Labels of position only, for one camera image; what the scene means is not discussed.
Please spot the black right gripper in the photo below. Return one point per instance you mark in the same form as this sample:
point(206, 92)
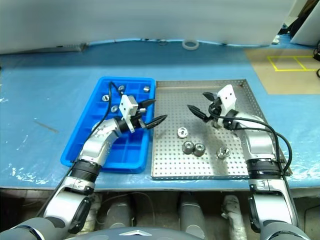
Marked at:
point(215, 108)

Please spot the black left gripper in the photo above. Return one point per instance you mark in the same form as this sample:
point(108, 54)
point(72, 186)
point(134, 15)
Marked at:
point(139, 122)

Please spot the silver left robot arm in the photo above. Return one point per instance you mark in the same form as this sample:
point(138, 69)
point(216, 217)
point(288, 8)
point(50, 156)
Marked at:
point(97, 145)

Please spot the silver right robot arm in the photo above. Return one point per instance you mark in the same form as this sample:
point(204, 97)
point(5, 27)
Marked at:
point(257, 145)

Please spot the blue plastic compartment tray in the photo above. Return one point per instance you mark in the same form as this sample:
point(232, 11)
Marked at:
point(130, 150)

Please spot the perforated metal tray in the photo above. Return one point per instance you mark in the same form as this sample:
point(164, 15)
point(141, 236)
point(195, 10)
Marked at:
point(175, 107)

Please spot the white tape roll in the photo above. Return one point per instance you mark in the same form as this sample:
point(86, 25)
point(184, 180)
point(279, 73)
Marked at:
point(183, 46)

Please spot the brown cardboard mat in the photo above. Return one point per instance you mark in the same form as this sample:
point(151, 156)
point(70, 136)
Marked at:
point(275, 80)

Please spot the white backdrop sheet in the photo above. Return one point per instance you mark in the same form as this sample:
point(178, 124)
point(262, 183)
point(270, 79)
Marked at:
point(150, 20)

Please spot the small white object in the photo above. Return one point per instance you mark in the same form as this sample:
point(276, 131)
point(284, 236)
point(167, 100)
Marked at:
point(275, 40)

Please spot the grey flat strip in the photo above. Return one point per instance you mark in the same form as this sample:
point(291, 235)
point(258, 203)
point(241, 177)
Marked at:
point(72, 47)

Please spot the blue plastic table cover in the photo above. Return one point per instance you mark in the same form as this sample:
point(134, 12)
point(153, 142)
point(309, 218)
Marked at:
point(50, 87)

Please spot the grey rounded cylinder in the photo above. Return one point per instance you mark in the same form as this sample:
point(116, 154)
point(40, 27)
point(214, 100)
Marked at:
point(191, 215)
point(120, 212)

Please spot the worn whitish rounded cylinder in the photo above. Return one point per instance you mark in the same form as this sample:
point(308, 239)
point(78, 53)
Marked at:
point(232, 217)

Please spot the grey robot torso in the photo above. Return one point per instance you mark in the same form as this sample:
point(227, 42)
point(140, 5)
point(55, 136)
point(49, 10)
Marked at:
point(130, 233)

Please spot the white slanted board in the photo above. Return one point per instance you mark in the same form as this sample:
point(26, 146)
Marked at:
point(307, 30)

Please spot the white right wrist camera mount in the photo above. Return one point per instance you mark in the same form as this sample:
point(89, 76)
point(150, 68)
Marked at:
point(227, 97)

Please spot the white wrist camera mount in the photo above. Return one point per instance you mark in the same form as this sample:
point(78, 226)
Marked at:
point(127, 107)
point(227, 97)

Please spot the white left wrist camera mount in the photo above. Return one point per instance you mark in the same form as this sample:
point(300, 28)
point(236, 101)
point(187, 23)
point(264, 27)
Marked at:
point(127, 107)

